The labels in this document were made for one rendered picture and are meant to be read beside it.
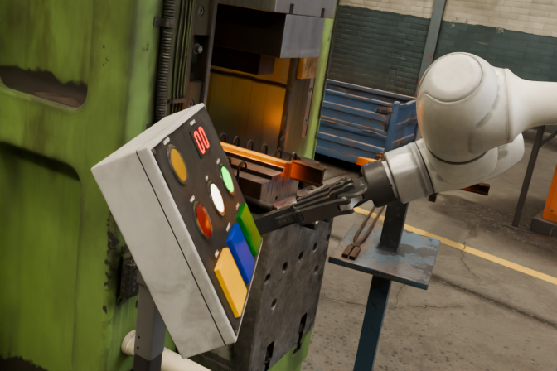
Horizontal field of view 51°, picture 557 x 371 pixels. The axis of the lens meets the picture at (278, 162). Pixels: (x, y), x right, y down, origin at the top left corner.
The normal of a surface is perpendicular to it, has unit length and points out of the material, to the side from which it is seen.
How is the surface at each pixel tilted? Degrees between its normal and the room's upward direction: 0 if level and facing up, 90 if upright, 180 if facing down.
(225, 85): 90
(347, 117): 89
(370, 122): 89
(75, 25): 89
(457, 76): 58
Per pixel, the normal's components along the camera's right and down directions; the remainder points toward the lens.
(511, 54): -0.58, 0.12
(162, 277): -0.07, 0.26
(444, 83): -0.44, -0.41
